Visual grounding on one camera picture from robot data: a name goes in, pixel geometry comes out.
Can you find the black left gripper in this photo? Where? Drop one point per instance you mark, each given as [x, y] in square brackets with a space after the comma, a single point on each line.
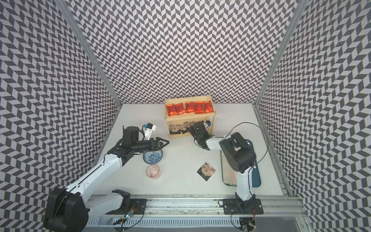
[157, 143]

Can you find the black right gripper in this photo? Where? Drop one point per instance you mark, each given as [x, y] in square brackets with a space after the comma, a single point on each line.
[192, 131]

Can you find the black tea bag house print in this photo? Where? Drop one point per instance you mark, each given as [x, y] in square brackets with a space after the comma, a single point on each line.
[206, 171]
[191, 124]
[184, 127]
[174, 129]

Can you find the red tea bag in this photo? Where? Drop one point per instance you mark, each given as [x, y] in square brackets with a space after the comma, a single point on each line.
[190, 107]
[208, 107]
[198, 107]
[180, 108]
[171, 110]

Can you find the light wooden two-tier shelf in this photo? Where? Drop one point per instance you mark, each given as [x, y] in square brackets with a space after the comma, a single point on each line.
[178, 119]

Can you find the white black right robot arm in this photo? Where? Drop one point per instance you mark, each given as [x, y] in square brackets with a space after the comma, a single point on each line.
[239, 155]

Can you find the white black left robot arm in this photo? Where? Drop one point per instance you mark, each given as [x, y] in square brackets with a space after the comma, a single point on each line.
[69, 209]

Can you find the blue patterned ceramic bowl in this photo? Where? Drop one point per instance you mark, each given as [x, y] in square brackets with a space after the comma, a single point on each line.
[152, 157]

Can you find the pink translucent cup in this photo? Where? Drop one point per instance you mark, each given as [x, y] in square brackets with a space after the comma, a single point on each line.
[153, 171]

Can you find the teal tray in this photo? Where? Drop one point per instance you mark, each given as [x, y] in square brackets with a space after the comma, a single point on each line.
[256, 179]

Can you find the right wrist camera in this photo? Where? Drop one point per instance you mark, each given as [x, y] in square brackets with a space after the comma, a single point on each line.
[207, 124]

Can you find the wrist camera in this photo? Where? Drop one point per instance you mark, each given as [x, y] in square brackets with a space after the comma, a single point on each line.
[207, 124]
[148, 129]

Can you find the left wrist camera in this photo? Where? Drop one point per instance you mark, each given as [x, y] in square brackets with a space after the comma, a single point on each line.
[148, 129]

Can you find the pink handled metal spoon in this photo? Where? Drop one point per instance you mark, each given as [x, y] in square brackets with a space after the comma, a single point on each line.
[234, 176]

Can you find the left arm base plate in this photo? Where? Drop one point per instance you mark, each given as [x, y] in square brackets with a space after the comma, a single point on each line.
[137, 205]

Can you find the aluminium mounting rail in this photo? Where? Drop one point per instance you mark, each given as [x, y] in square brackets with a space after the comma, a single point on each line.
[204, 213]

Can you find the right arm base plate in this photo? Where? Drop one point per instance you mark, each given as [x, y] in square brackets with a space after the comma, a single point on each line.
[235, 206]

